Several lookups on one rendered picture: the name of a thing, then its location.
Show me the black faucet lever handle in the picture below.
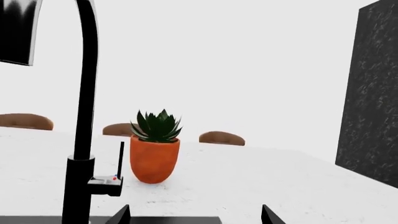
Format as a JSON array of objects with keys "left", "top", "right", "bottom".
[{"left": 87, "top": 141, "right": 126, "bottom": 197}]

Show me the black marble cabinet panel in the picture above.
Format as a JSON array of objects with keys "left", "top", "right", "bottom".
[{"left": 335, "top": 0, "right": 398, "bottom": 189}]

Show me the black sink basin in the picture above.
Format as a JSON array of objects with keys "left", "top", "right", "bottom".
[{"left": 0, "top": 215, "right": 223, "bottom": 224}]

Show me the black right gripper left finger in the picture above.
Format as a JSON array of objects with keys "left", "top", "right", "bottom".
[{"left": 104, "top": 203, "right": 131, "bottom": 224}]

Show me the green succulent plant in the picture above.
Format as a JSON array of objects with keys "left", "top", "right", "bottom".
[{"left": 129, "top": 108, "right": 183, "bottom": 144}]

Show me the black sink faucet spout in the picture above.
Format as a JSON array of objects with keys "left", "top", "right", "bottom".
[{"left": 0, "top": 0, "right": 100, "bottom": 224}]

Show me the orange plant pot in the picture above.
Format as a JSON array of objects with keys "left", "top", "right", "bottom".
[{"left": 129, "top": 134, "right": 181, "bottom": 185}]

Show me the brown wooden chair back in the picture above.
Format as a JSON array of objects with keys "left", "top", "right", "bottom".
[
  {"left": 102, "top": 123, "right": 141, "bottom": 138},
  {"left": 198, "top": 131, "right": 246, "bottom": 147},
  {"left": 0, "top": 113, "right": 54, "bottom": 131}
]

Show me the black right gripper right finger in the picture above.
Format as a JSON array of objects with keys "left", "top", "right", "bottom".
[{"left": 261, "top": 203, "right": 287, "bottom": 224}]

